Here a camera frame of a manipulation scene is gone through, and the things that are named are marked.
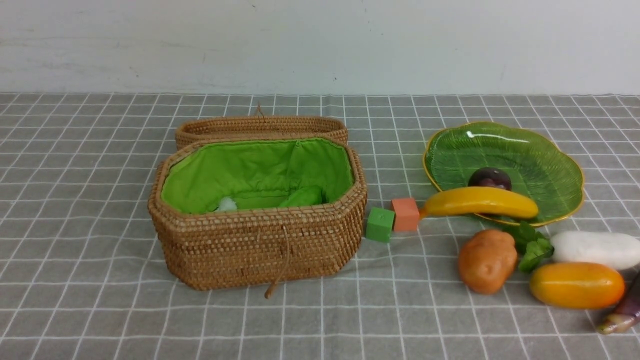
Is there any yellow toy banana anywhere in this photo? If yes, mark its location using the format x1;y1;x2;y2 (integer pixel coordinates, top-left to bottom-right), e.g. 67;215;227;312
419;186;539;219

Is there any dark purple toy plum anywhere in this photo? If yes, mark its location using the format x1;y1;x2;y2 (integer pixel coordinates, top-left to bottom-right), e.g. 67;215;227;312
467;167;512;191

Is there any orange yellow toy mango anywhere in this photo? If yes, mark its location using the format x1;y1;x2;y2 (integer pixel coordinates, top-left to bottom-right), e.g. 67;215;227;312
529;262;626;310

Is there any woven wicker basket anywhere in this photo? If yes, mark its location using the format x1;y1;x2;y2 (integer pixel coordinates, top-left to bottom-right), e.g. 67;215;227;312
147;135;368;298

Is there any green foam cube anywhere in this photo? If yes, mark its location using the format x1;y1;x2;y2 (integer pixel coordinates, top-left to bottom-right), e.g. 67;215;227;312
365;207;396;243

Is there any woven wicker basket lid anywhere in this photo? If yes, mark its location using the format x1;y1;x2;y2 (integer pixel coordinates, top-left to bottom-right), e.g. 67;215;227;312
174;106;349;150

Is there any orange foam cube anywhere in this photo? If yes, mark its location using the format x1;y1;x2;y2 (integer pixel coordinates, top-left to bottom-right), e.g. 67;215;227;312
390;197;420;233

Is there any white toy vegetable in basket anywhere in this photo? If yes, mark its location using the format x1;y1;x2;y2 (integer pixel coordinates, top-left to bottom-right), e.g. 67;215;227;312
214;196;238;212

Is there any brown toy potato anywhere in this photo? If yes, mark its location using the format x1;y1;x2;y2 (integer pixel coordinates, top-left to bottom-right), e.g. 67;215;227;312
457;228;518;295

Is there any green glass leaf plate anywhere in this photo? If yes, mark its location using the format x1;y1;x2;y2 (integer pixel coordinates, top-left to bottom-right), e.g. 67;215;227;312
422;121;585;227

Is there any grey checkered tablecloth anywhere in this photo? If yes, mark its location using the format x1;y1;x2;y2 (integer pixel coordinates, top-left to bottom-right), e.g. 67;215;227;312
0;93;639;360

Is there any white toy radish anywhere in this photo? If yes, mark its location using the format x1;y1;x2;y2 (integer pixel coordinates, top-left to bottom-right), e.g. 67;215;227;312
503;222;640;274

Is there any purple toy eggplant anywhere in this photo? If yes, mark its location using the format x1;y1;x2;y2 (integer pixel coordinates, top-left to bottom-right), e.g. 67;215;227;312
596;272;640;335

